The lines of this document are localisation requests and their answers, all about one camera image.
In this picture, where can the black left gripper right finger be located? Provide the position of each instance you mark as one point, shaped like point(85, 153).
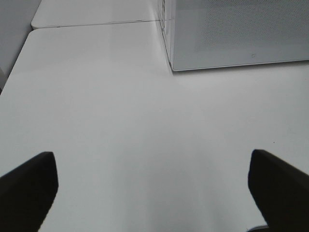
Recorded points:
point(280, 192)

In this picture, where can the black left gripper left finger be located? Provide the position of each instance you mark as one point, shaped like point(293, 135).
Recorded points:
point(27, 194)

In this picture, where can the white microwave door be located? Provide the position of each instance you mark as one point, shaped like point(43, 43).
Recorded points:
point(222, 33)

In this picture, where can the white microwave oven body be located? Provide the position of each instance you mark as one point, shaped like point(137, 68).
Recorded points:
point(165, 15)

